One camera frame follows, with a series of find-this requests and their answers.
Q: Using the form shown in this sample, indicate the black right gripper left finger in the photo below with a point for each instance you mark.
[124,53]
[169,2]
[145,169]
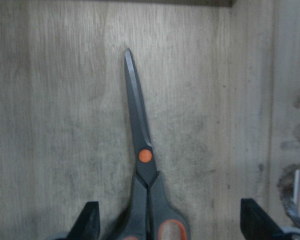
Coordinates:
[87,226]

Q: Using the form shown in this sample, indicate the grey orange scissors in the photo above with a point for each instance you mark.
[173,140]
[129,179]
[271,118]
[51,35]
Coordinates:
[148,209]

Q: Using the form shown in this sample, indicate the wooden drawer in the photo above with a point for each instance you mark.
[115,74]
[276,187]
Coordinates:
[221,86]

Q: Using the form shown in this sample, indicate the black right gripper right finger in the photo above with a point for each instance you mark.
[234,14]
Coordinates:
[256,224]

